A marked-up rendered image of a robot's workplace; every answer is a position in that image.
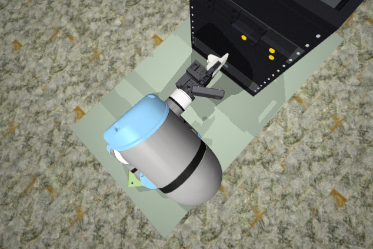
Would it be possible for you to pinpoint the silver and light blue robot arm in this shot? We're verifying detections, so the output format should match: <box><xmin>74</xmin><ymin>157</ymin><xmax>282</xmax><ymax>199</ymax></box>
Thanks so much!
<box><xmin>104</xmin><ymin>88</ymin><xmax>222</xmax><ymax>205</ymax></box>

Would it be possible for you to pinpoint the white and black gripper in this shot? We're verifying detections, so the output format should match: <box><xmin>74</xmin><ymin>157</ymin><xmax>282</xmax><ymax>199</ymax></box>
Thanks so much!
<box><xmin>175</xmin><ymin>53</ymin><xmax>228</xmax><ymax>101</ymax></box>

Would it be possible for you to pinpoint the black server rack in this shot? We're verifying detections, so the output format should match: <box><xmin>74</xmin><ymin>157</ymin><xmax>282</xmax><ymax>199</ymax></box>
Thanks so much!
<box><xmin>189</xmin><ymin>0</ymin><xmax>364</xmax><ymax>97</ymax></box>

